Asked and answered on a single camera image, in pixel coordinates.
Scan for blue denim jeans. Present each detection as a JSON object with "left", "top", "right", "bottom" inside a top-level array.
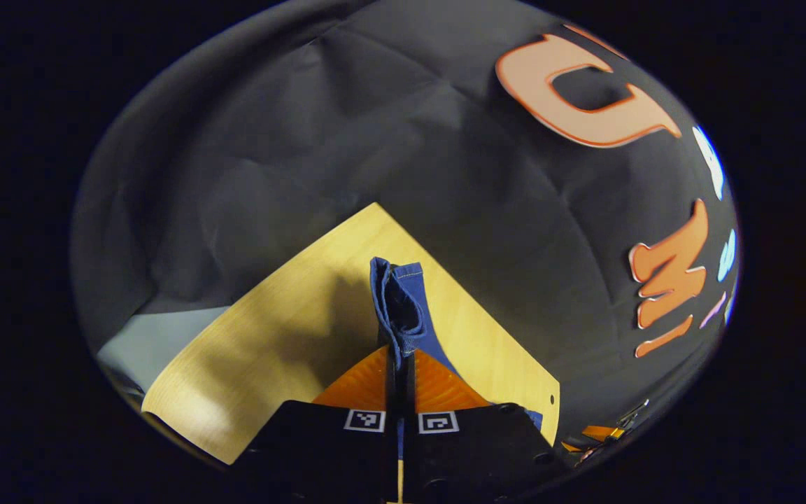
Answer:
[{"left": 369, "top": 256, "right": 544, "bottom": 460}]

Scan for black backdrop cloth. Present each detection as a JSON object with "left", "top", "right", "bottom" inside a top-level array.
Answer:
[{"left": 71, "top": 0, "right": 741, "bottom": 463}]

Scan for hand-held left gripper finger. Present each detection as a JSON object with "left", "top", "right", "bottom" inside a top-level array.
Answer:
[
  {"left": 404, "top": 349, "right": 572, "bottom": 504},
  {"left": 234, "top": 345, "right": 400, "bottom": 504}
]

